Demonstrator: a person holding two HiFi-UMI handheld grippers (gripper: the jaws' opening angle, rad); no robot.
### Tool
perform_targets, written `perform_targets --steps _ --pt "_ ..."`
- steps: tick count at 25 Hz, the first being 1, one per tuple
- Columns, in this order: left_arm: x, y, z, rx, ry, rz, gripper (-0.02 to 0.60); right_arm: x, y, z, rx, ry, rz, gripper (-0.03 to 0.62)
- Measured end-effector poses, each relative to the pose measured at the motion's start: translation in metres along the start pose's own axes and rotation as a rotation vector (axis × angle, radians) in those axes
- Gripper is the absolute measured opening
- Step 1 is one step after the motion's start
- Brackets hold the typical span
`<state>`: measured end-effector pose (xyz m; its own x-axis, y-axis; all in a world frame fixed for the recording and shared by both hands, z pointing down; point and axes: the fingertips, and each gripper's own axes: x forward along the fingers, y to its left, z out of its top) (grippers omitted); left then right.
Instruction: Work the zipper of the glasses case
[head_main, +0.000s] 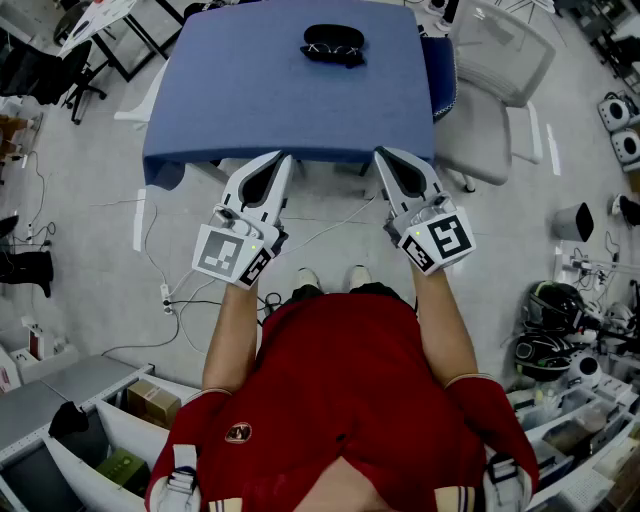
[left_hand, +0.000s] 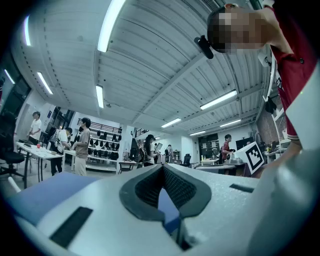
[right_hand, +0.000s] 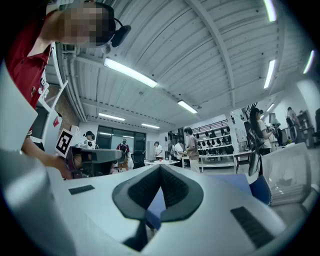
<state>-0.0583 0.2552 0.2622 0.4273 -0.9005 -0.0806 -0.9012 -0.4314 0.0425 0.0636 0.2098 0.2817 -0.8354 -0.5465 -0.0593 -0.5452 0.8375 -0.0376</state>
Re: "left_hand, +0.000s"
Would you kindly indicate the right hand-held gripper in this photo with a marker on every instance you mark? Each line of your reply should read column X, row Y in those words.
column 253, row 156

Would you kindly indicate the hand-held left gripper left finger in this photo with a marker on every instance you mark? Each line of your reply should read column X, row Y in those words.
column 112, row 225

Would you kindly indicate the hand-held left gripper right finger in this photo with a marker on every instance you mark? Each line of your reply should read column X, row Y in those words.
column 220, row 212

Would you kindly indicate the person's right forearm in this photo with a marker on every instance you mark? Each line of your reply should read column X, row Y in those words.
column 282, row 157

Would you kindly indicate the black monitor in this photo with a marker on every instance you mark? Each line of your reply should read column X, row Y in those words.
column 243, row 143

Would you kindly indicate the white storage shelf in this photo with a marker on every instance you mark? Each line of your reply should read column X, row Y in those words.
column 278, row 117

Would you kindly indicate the black headset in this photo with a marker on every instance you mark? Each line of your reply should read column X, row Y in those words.
column 270, row 105

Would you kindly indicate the white display rack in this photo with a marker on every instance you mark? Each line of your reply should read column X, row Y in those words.
column 100, row 166

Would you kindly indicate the black office chair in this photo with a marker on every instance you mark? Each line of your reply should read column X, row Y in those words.
column 10, row 155
column 186, row 160

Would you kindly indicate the group of black helmets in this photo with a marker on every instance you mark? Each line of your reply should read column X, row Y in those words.
column 113, row 156

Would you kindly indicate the blue table mat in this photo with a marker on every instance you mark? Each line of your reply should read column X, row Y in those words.
column 50, row 190

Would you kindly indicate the person's red shirt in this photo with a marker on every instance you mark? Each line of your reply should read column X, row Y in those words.
column 295, row 62

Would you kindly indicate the person's head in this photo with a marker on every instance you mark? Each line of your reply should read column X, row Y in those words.
column 240, row 27

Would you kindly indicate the ceiling tube lights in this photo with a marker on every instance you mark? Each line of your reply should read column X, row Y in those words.
column 110, row 25

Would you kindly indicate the white table with black frame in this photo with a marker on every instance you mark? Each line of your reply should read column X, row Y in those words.
column 37, row 151

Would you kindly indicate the black head camera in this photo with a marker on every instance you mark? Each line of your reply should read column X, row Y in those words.
column 205, row 47

